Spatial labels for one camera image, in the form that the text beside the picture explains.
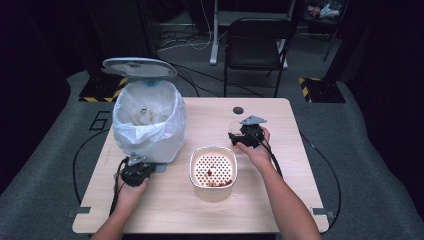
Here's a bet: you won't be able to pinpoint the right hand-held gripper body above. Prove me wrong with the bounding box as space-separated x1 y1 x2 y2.
237 115 268 150

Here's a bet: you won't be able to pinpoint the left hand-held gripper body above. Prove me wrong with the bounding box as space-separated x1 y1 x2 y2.
119 151 153 188

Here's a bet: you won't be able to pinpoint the beige strainer bowl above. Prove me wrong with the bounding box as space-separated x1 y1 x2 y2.
189 146 239 202

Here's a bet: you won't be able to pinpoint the white and blue trash can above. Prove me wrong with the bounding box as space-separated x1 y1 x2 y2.
101 56 180 174

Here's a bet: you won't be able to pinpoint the person's right hand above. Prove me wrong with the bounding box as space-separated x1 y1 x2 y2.
235 125 273 172

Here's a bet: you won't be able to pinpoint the person's left hand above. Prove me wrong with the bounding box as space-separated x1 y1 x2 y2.
114 173 151 210

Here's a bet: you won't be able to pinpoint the white plastic trash bag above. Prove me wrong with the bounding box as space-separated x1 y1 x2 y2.
111 79 188 165

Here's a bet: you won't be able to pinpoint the red food scraps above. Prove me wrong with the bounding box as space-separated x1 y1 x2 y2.
203 169 234 188

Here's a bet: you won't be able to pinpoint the black striped stand base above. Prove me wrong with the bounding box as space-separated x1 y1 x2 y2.
78 75 130 103
298 76 347 104

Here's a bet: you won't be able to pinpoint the black folding chair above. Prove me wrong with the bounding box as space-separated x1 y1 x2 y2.
223 17 295 99

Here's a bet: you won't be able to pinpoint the dark cabinet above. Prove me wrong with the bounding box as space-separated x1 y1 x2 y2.
82 0 158 72

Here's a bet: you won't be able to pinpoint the cluttered items on shelf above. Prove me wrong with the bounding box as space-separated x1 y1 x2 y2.
305 1 342 20

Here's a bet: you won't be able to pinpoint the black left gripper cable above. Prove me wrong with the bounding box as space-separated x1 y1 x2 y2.
72 129 130 218

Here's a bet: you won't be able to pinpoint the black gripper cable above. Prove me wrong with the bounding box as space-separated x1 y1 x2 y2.
72 129 130 218
244 128 343 233

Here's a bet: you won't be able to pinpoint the black floor cable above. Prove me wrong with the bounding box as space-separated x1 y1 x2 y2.
153 55 265 99

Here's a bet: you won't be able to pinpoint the grey table bracket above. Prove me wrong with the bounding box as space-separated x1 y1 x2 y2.
310 206 336 221
65 206 92 219

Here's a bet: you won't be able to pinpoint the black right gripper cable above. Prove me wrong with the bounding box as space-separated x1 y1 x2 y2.
244 128 343 233

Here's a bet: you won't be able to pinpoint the white floor cable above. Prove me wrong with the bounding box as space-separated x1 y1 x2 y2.
156 0 214 53

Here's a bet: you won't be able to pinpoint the white desk frame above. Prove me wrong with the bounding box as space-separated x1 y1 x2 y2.
208 0 298 70

